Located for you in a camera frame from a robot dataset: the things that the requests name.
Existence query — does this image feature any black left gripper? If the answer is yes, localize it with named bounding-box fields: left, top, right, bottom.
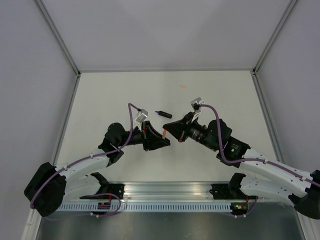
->
left=117, top=121, right=171, bottom=152

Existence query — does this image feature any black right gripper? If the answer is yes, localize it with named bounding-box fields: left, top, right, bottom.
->
left=163, top=111, right=218, bottom=152

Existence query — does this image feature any orange transparent pen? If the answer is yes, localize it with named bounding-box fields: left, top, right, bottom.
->
left=162, top=129, right=167, bottom=139

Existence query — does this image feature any black purple highlighter pen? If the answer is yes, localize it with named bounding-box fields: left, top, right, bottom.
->
left=155, top=110, right=173, bottom=119

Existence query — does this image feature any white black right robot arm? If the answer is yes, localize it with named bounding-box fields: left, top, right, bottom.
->
left=163, top=112, right=320, bottom=220

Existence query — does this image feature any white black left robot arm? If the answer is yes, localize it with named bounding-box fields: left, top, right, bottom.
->
left=24, top=121, right=171, bottom=217

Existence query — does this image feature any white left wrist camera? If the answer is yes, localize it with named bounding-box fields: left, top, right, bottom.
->
left=134, top=109, right=148, bottom=130

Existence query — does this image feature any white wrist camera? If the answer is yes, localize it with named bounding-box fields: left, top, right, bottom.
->
left=134, top=109, right=148, bottom=130
left=190, top=97, right=205, bottom=123

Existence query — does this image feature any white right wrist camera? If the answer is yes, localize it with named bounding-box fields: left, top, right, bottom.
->
left=190, top=97, right=205, bottom=123

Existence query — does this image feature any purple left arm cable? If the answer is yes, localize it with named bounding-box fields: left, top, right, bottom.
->
left=29, top=102, right=142, bottom=210

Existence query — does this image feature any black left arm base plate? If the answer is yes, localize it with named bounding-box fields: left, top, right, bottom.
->
left=80, top=183, right=125, bottom=201

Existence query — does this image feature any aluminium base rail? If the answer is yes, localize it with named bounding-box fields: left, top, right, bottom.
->
left=62, top=181, right=298, bottom=201

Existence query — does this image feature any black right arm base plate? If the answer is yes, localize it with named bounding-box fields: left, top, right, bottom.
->
left=209, top=183, right=235, bottom=200

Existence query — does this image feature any white slotted cable duct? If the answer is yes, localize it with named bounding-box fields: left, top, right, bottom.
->
left=57, top=201, right=232, bottom=213

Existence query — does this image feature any aluminium frame post right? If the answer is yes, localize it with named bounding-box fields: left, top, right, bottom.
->
left=251, top=0, right=299, bottom=76

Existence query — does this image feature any aluminium frame post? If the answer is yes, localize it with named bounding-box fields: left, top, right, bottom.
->
left=251, top=0, right=299, bottom=76
left=33, top=0, right=81, bottom=77

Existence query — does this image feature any aluminium frame post left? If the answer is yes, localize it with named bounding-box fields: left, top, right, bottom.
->
left=33, top=0, right=81, bottom=77

